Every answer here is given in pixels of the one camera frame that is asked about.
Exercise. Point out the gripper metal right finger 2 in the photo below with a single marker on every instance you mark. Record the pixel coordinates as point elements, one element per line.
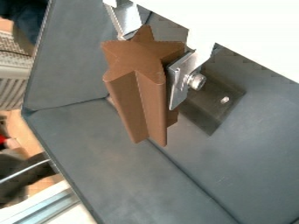
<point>183,76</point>

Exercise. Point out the gripper metal left finger 2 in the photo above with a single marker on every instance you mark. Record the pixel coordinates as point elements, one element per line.
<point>127,16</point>

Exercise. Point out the brown star block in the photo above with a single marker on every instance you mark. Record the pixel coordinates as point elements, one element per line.
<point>136,83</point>

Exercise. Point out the black angle fixture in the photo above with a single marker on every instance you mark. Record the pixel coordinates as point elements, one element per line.
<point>208,106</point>

